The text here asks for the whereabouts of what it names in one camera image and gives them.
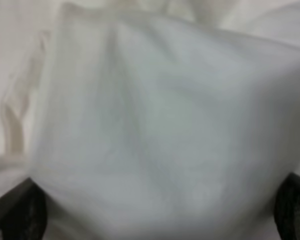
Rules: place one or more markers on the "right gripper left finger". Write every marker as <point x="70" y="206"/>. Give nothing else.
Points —
<point x="23" y="213"/>

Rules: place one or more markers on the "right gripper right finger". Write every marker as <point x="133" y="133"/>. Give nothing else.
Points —
<point x="287" y="208"/>

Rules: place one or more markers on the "white short sleeve t-shirt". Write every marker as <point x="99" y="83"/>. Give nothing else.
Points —
<point x="157" y="119"/>

